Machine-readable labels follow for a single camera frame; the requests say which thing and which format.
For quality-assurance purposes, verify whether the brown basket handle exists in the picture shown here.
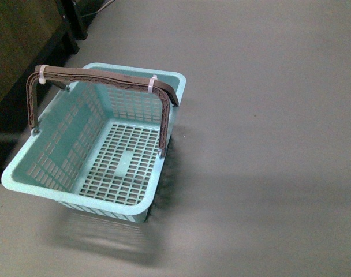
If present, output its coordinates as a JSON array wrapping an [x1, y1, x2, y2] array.
[[26, 65, 179, 158]]

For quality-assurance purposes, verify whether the dark wooden cabinet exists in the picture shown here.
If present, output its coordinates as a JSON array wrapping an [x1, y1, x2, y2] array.
[[0, 1, 79, 182]]

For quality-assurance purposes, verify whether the black furniture leg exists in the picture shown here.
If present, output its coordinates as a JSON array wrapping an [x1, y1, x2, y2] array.
[[62, 0, 88, 40]]

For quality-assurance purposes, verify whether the light blue plastic basket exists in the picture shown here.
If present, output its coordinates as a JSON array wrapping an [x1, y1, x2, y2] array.
[[1, 63, 186, 223]]

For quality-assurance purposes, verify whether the white zip tie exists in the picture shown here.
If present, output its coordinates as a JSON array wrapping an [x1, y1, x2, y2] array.
[[39, 65, 48, 85], [147, 74, 158, 93]]

